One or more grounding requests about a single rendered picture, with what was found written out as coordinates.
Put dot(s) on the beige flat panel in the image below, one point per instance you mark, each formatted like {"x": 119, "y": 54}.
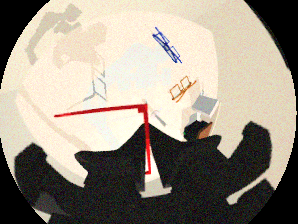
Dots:
{"x": 213, "y": 119}

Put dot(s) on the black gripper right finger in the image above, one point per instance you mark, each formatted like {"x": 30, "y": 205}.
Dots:
{"x": 169, "y": 153}

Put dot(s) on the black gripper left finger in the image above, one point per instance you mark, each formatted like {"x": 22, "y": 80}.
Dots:
{"x": 128, "y": 160}

